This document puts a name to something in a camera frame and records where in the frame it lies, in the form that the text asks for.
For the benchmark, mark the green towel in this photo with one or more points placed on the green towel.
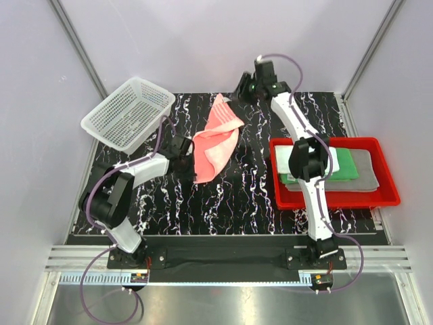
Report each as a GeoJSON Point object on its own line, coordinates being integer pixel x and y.
{"type": "Point", "coordinates": [347, 172]}

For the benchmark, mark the red plastic tray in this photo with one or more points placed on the red plastic tray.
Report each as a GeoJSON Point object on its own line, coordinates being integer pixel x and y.
{"type": "Point", "coordinates": [386, 194]}

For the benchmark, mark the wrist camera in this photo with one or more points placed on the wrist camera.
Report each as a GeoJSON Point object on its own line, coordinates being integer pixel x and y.
{"type": "Point", "coordinates": [178, 147]}
{"type": "Point", "coordinates": [264, 71]}

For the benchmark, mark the white towel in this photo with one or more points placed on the white towel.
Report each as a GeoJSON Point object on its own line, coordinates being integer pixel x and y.
{"type": "Point", "coordinates": [283, 153]}

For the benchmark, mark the white slotted cable duct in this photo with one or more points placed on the white slotted cable duct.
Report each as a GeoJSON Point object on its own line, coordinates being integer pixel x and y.
{"type": "Point", "coordinates": [110, 278]}

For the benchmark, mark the grey towel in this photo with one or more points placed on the grey towel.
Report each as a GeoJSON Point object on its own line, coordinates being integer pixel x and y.
{"type": "Point", "coordinates": [367, 181]}

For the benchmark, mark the pink towel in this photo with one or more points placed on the pink towel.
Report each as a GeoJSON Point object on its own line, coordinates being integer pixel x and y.
{"type": "Point", "coordinates": [214, 145]}

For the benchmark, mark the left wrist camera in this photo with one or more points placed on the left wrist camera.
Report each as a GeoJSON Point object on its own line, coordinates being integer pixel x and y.
{"type": "Point", "coordinates": [178, 147]}

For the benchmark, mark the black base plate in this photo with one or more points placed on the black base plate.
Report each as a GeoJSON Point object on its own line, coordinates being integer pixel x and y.
{"type": "Point", "coordinates": [293, 258]}

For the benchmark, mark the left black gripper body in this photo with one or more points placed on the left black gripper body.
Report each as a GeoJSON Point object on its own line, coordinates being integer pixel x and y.
{"type": "Point", "coordinates": [186, 170]}

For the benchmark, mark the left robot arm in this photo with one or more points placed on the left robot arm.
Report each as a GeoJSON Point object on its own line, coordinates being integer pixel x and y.
{"type": "Point", "coordinates": [107, 195]}

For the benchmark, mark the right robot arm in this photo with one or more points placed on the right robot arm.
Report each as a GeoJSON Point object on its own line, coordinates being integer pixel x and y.
{"type": "Point", "coordinates": [310, 161]}

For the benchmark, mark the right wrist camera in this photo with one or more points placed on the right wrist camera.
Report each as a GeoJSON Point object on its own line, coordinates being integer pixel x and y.
{"type": "Point", "coordinates": [264, 71]}

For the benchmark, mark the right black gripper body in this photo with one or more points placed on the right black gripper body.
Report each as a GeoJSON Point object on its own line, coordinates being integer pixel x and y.
{"type": "Point", "coordinates": [253, 89]}

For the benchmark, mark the white plastic basket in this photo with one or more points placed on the white plastic basket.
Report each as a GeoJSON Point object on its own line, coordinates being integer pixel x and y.
{"type": "Point", "coordinates": [129, 115]}

